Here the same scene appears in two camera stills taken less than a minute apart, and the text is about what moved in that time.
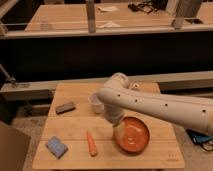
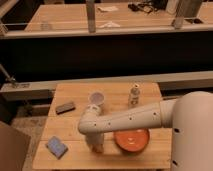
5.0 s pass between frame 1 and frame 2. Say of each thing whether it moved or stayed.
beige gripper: moved
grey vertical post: stayed
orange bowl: stayed
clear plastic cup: stayed
